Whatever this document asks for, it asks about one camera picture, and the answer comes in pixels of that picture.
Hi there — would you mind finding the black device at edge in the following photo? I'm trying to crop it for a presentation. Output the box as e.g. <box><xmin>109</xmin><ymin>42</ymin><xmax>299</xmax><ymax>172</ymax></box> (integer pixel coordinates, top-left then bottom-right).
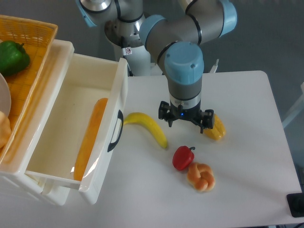
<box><xmin>286</xmin><ymin>193</ymin><xmax>304</xmax><ymax>218</ymax></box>

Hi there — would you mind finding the green bell pepper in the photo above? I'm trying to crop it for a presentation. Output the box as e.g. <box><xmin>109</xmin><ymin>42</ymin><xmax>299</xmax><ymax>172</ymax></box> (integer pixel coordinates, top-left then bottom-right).
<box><xmin>0</xmin><ymin>40</ymin><xmax>30</xmax><ymax>76</ymax></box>

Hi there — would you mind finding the white plate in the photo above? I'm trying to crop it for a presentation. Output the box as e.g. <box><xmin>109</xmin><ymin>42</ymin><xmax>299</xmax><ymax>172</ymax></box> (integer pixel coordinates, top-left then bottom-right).
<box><xmin>0</xmin><ymin>74</ymin><xmax>11</xmax><ymax>116</ymax></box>

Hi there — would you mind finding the yellow woven basket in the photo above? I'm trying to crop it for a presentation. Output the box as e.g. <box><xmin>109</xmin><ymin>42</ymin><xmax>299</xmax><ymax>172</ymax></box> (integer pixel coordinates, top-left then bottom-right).
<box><xmin>0</xmin><ymin>15</ymin><xmax>58</xmax><ymax>158</ymax></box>

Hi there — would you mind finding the yellow banana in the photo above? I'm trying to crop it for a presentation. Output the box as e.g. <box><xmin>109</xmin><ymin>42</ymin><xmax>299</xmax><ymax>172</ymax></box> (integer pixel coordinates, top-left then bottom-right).
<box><xmin>123</xmin><ymin>112</ymin><xmax>168</xmax><ymax>149</ymax></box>

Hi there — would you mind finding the white drawer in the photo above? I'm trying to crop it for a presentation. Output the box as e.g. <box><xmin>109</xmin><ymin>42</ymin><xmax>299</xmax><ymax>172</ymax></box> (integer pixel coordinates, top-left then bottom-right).
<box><xmin>26</xmin><ymin>54</ymin><xmax>128</xmax><ymax>205</ymax></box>

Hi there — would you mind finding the yellow bell pepper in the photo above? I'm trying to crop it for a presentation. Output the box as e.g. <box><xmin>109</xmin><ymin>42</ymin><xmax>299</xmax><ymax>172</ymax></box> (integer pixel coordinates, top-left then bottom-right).
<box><xmin>204</xmin><ymin>114</ymin><xmax>226</xmax><ymax>141</ymax></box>

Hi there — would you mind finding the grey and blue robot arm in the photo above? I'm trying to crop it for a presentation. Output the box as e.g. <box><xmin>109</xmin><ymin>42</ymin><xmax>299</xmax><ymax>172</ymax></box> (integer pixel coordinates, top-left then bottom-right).
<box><xmin>76</xmin><ymin>0</ymin><xmax>238</xmax><ymax>130</ymax></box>

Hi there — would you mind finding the white drawer cabinet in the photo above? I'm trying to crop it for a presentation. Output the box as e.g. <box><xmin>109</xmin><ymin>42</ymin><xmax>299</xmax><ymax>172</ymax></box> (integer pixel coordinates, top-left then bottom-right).
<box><xmin>0</xmin><ymin>39</ymin><xmax>74</xmax><ymax>205</ymax></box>

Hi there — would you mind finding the orange baguette in drawer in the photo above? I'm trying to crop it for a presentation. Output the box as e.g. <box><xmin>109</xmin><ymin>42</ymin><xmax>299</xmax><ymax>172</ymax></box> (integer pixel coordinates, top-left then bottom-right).
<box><xmin>73</xmin><ymin>98</ymin><xmax>108</xmax><ymax>181</ymax></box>

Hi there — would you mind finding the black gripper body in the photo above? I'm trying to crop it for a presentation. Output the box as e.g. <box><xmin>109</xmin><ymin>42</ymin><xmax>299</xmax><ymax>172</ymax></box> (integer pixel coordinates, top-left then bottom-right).
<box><xmin>158</xmin><ymin>101</ymin><xmax>214</xmax><ymax>129</ymax></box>

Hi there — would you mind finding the knotted bread roll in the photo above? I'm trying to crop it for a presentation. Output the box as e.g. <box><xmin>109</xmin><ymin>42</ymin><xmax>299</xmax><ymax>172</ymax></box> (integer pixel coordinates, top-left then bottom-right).
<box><xmin>187</xmin><ymin>162</ymin><xmax>216</xmax><ymax>192</ymax></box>

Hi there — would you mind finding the red bell pepper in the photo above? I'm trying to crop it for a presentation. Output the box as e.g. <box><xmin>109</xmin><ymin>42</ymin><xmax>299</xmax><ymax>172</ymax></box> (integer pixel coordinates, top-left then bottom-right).
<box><xmin>172</xmin><ymin>146</ymin><xmax>195</xmax><ymax>171</ymax></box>

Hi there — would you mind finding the bread roll in basket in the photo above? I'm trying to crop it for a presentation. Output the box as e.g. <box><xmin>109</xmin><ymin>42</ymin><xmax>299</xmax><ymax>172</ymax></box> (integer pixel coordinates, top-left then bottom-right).
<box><xmin>0</xmin><ymin>111</ymin><xmax>11</xmax><ymax>148</ymax></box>

